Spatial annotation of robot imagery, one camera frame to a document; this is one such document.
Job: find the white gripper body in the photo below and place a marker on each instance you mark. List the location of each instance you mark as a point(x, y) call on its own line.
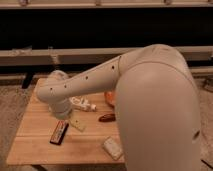
point(61, 109)

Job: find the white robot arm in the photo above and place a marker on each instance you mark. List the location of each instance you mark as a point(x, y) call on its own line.
point(156, 106)

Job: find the white sponge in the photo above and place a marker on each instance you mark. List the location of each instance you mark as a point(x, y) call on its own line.
point(112, 148)

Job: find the small white toy object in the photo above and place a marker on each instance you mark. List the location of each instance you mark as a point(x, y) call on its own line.
point(83, 104)

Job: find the wooden table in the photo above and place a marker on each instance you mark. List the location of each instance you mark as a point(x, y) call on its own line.
point(32, 146)

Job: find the orange bowl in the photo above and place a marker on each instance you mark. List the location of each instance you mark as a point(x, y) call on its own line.
point(110, 98)

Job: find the brown date-like object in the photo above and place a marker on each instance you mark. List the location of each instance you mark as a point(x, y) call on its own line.
point(107, 118)

